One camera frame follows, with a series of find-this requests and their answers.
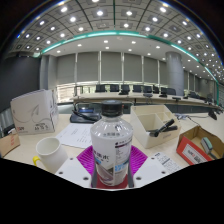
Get black desk microphone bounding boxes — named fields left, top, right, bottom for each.
left=207, top=109, right=218, bottom=121

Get flat brown cardboard sheet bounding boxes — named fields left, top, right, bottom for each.
left=0, top=132, right=22, bottom=158

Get white remote control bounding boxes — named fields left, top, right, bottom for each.
left=153, top=151, right=183, bottom=174

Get long curved conference desk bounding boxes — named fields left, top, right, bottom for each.
left=71, top=92, right=221, bottom=114

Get black marker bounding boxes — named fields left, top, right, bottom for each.
left=148, top=118, right=179, bottom=138

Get clear black-capped water bottle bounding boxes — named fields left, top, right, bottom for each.
left=89, top=99, right=135, bottom=190

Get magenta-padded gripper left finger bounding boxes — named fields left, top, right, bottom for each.
left=57, top=145, right=100, bottom=190

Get row of black office chairs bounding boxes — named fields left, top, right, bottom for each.
left=94, top=83, right=178, bottom=98

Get white mug with yellow handle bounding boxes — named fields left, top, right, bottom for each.
left=32, top=136, right=69, bottom=175

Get round ceiling lights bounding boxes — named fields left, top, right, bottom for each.
left=16, top=0, right=224, bottom=78

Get white printed paper sheet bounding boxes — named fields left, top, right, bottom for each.
left=54, top=122, right=94, bottom=150

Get green board eraser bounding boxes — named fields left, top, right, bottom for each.
left=199, top=136, right=214, bottom=155

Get large white cardboard box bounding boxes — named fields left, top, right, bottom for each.
left=9, top=88, right=60, bottom=136

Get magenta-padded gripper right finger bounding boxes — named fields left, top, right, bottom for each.
left=126, top=145, right=167, bottom=189

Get beige compartment organizer box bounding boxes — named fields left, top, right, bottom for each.
left=129, top=104, right=183, bottom=150

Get brown cardboard box red side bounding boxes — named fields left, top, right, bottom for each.
left=175, top=125, right=224, bottom=167

